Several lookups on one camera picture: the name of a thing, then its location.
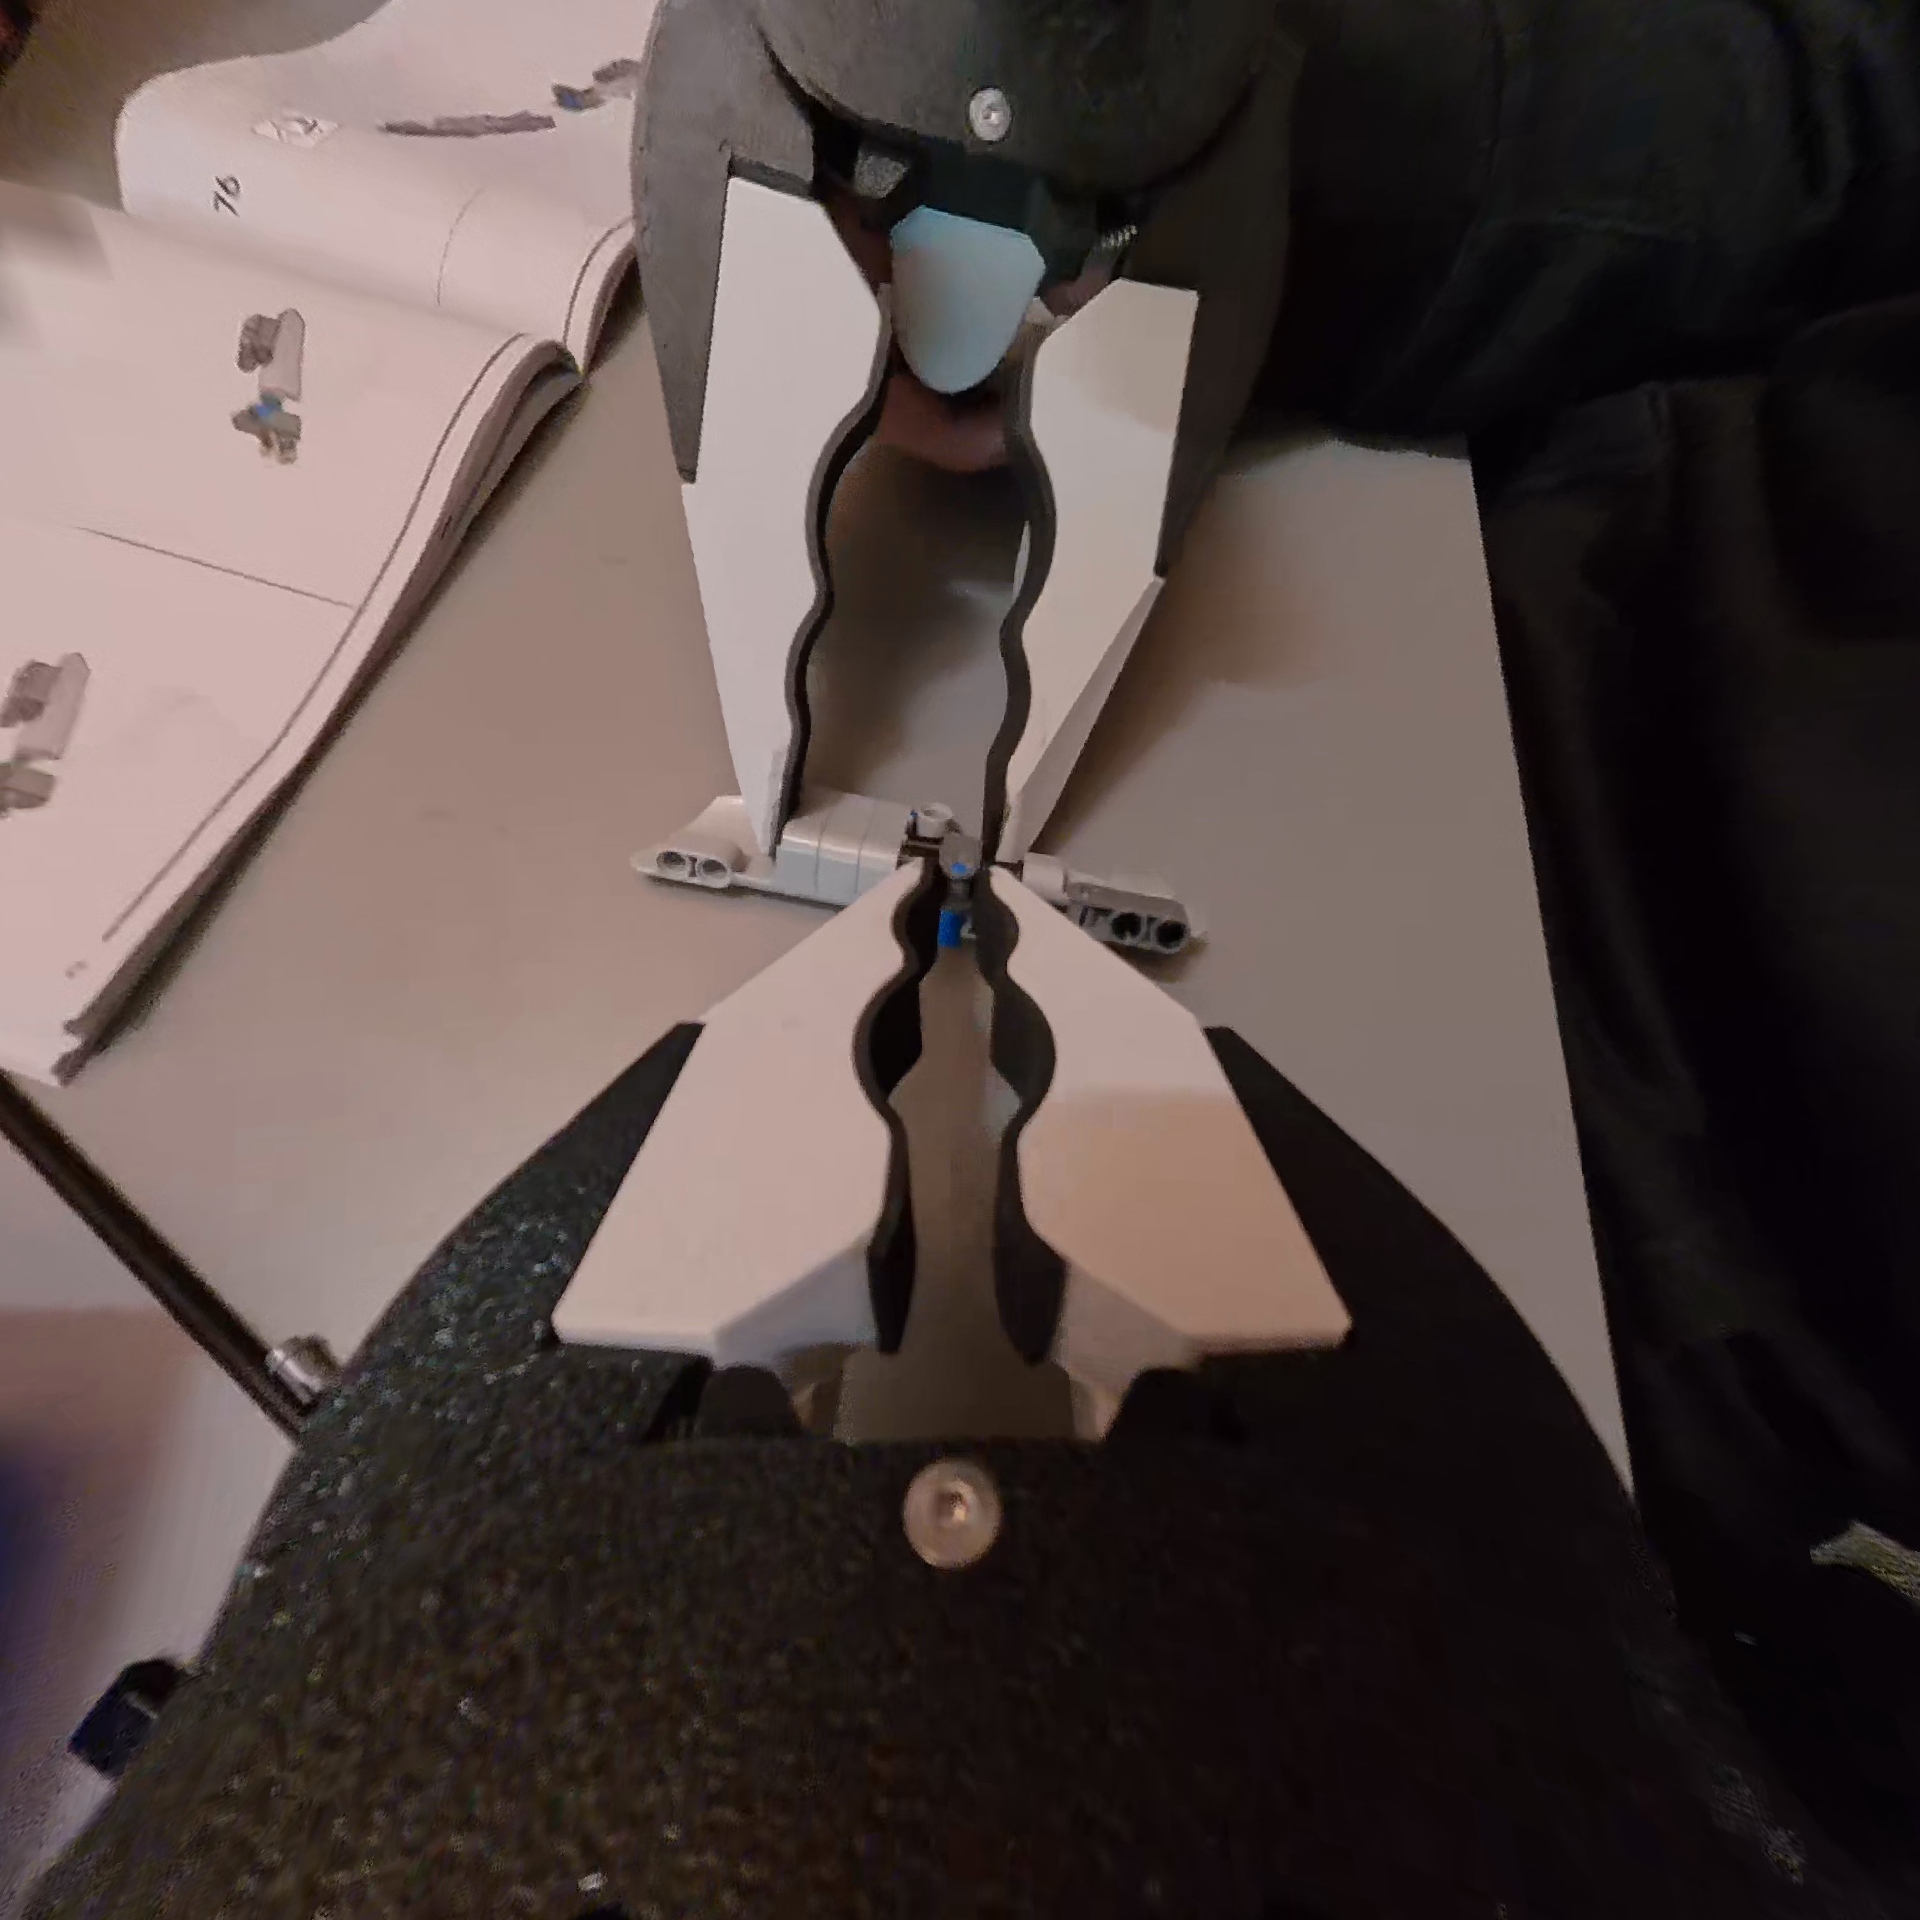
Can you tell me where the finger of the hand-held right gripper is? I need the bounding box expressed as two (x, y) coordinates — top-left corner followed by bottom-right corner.
(977, 286), (1202, 876)
(684, 177), (902, 869)

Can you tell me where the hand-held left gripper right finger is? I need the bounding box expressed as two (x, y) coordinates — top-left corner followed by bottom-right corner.
(967, 866), (1354, 1445)

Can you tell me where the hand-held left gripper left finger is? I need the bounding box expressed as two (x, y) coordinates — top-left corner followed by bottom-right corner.
(551, 861), (924, 1427)

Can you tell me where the grey beam with blue pins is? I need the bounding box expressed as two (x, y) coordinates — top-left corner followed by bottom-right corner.
(908, 803), (1208, 963)

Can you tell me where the light grey brick block assembly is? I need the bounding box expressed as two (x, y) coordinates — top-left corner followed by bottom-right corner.
(631, 792), (917, 906)

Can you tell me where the grey desk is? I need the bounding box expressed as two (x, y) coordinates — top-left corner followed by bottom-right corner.
(0, 0), (1636, 1801)

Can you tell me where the open instruction booklet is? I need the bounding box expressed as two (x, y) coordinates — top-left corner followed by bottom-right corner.
(0, 0), (669, 1086)

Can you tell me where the black axle rod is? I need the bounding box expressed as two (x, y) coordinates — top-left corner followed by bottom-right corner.
(0, 1073), (324, 1442)

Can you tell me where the person's dark clothing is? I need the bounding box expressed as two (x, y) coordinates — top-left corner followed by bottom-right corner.
(1245, 0), (1920, 1920)

